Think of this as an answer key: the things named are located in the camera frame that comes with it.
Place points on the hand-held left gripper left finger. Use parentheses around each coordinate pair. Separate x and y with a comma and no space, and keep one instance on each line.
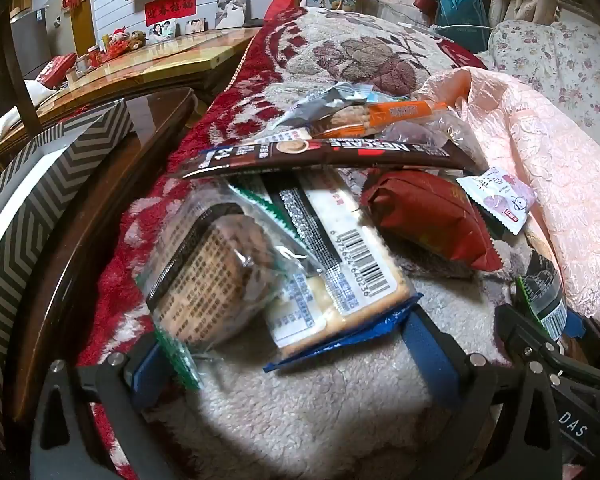
(145,372)

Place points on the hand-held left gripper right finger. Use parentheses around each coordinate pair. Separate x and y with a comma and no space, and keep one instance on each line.
(427,355)

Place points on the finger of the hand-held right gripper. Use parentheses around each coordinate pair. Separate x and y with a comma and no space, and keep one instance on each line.
(517,330)
(576,324)

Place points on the dark green snack packet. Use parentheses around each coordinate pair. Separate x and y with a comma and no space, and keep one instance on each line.
(545,290)

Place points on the blue cracker packet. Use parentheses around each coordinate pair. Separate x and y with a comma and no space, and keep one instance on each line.
(360,270)

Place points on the clear cake packet green edges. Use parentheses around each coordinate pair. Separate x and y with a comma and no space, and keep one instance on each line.
(205,270)

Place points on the white pink candy packet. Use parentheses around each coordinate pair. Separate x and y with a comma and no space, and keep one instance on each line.
(500,192)

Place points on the red snack packet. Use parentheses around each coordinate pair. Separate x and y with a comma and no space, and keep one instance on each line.
(425,210)

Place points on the brown coffee stick sachet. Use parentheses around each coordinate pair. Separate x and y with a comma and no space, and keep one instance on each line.
(355,152)

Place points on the chevron striped gift box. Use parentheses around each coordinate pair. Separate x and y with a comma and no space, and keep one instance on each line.
(30,185)

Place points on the orange snack packet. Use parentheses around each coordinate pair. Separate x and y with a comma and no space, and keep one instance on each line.
(400,112)

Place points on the silver blue snack packet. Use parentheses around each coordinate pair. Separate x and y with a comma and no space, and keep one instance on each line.
(330,97)

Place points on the dark wooden chair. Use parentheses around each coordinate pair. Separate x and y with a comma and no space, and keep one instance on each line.
(80,240)

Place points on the pink quilt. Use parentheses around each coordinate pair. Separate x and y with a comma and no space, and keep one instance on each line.
(555,160)

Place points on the clear packet with purple snack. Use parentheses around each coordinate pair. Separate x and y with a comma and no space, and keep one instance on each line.
(440,130)

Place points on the floral covered sofa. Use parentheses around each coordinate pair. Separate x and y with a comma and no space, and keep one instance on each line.
(555,55)

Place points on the glossy wooden table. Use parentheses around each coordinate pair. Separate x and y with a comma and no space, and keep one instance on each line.
(180,60)

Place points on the red box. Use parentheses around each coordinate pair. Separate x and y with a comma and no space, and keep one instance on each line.
(55,70)

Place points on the blue bag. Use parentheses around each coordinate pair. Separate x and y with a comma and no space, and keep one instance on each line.
(457,15)

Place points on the red cream floral blanket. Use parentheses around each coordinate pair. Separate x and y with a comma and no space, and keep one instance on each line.
(330,45)

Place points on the red white plush doll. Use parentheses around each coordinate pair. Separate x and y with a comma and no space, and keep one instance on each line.
(116,42)

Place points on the brown teddy bear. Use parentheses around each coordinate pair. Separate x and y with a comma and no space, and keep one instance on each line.
(138,40)

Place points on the framed couple photo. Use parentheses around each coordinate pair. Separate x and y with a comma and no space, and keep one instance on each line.
(162,31)

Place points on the small framed photo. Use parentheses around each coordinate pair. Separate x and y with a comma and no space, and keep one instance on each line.
(196,26)

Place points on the grey refrigerator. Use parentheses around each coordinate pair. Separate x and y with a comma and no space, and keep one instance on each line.
(30,40)

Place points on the red banner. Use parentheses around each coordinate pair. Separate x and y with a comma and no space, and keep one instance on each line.
(170,7)

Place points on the large wedding photo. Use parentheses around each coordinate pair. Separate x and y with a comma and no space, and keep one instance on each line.
(232,12)

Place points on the red paper bag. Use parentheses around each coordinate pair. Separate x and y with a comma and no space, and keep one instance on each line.
(280,2)

